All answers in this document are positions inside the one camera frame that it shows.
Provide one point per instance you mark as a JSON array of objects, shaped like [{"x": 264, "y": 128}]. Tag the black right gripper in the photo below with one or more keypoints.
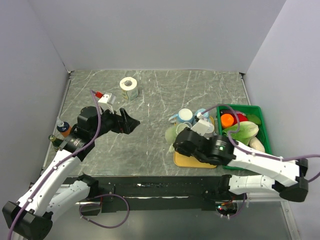
[{"x": 180, "y": 150}]

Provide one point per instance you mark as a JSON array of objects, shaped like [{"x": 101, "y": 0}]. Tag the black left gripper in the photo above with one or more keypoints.
[{"x": 127, "y": 124}]

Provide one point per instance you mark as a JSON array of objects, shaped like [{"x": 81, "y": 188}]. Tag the light green mug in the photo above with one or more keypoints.
[{"x": 172, "y": 133}]

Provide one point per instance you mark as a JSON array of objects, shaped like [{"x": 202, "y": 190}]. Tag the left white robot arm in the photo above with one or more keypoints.
[{"x": 33, "y": 215}]

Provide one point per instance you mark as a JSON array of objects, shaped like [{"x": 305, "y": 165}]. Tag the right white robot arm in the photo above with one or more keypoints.
[{"x": 287, "y": 179}]

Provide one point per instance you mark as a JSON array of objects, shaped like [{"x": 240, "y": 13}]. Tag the light blue faceted mug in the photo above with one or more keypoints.
[{"x": 200, "y": 111}]

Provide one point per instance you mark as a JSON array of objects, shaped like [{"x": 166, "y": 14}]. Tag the light blue white mug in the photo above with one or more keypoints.
[{"x": 184, "y": 115}]

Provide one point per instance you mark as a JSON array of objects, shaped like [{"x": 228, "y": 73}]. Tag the yellow tray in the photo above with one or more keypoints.
[{"x": 191, "y": 162}]

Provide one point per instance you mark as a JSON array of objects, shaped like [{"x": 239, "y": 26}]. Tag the orange toy fruit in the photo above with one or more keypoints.
[{"x": 227, "y": 120}]

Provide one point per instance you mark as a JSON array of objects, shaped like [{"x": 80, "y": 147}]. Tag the green toy cabbage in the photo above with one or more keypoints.
[{"x": 247, "y": 131}]

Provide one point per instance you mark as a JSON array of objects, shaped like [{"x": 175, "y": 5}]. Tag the white toy radish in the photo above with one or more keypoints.
[{"x": 255, "y": 144}]

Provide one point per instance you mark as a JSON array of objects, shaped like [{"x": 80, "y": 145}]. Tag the white paper towel roll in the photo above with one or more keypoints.
[{"x": 129, "y": 88}]

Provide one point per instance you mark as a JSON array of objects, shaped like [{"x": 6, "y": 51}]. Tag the red toy pepper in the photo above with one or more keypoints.
[{"x": 239, "y": 118}]

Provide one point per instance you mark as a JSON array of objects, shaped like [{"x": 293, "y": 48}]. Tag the dark purple toy eggplant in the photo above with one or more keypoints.
[{"x": 231, "y": 112}]

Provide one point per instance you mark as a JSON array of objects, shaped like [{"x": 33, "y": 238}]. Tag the green plastic bin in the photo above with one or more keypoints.
[{"x": 262, "y": 134}]

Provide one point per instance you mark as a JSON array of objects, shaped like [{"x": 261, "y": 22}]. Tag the green toy vegetable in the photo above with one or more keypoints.
[{"x": 254, "y": 119}]

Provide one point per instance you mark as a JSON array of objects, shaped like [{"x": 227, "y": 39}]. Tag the orange juice bottle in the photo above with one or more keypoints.
[{"x": 63, "y": 127}]

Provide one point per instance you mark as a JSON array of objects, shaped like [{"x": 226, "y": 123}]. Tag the green bottle gold cap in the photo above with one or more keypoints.
[{"x": 56, "y": 142}]

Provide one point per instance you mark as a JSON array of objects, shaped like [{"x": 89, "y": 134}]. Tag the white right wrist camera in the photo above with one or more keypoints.
[{"x": 202, "y": 126}]

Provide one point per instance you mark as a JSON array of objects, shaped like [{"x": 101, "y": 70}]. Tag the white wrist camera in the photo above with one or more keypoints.
[
  {"x": 202, "y": 126},
  {"x": 106, "y": 101}
]

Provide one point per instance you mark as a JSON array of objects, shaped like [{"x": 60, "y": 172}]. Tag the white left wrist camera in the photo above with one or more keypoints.
[{"x": 106, "y": 101}]

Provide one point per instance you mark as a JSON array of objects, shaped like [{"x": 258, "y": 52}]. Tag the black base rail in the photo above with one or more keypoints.
[{"x": 147, "y": 193}]

